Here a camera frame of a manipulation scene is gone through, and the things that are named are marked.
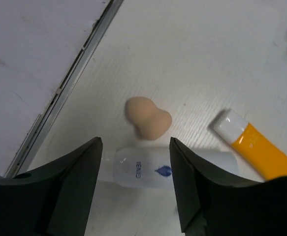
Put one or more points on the orange tube white cap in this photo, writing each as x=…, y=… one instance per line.
x=248, y=142

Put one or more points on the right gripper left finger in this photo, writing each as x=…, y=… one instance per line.
x=54, y=199

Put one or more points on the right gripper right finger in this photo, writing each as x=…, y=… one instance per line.
x=214, y=202

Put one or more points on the beige makeup sponge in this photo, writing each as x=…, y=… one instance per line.
x=150, y=121

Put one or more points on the white bottle blue print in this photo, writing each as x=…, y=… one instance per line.
x=137, y=167

